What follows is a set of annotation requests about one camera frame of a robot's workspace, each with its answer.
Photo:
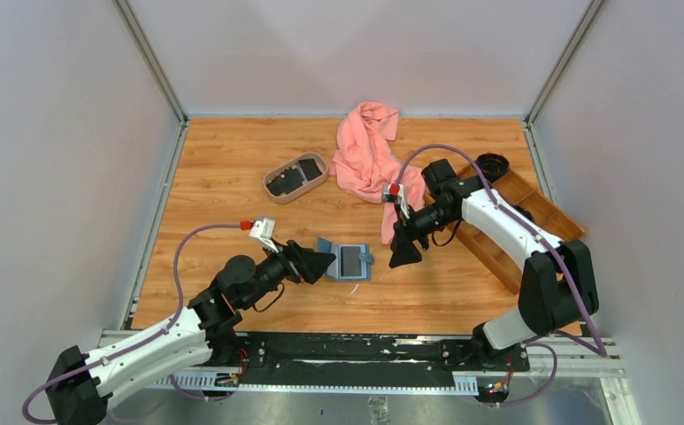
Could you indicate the black card right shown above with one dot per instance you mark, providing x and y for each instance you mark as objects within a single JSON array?
[{"x": 310, "y": 169}]

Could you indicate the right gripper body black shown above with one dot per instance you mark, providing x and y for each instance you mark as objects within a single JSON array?
[{"x": 430, "y": 219}]

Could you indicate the pink oval tray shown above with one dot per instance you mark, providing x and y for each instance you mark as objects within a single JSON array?
[{"x": 292, "y": 166}]

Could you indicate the wooden compartment tray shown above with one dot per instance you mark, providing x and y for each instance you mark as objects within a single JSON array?
[{"x": 505, "y": 236}]

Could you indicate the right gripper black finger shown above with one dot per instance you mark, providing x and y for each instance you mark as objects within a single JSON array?
[
  {"x": 422, "y": 236},
  {"x": 403, "y": 250}
]

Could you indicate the black card left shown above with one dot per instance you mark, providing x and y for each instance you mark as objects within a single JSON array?
[{"x": 284, "y": 184}]

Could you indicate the aluminium rail frame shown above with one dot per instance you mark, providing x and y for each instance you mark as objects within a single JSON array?
[{"x": 549, "y": 357}]

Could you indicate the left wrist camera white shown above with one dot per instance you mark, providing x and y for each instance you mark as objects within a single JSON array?
[{"x": 262, "y": 231}]

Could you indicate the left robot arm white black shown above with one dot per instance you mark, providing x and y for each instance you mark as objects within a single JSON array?
[{"x": 85, "y": 386}]

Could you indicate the black VIP card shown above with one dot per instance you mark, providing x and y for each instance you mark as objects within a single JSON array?
[{"x": 351, "y": 264}]

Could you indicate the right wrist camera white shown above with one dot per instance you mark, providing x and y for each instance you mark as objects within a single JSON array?
[{"x": 395, "y": 194}]

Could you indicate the blue leather card holder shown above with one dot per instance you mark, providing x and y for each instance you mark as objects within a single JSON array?
[{"x": 333, "y": 272}]

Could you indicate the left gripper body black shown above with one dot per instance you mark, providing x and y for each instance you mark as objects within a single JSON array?
[{"x": 281, "y": 267}]

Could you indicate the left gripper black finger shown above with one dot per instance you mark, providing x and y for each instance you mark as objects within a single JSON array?
[
  {"x": 312, "y": 271},
  {"x": 296, "y": 252}
]

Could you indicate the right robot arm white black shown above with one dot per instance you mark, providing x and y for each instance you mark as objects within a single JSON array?
[{"x": 558, "y": 284}]

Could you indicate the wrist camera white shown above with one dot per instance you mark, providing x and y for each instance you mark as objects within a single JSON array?
[
  {"x": 395, "y": 194},
  {"x": 262, "y": 231}
]

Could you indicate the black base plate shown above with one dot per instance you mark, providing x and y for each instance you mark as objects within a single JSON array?
[{"x": 360, "y": 360}]

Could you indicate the pink cloth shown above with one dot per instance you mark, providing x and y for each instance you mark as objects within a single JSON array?
[{"x": 363, "y": 162}]

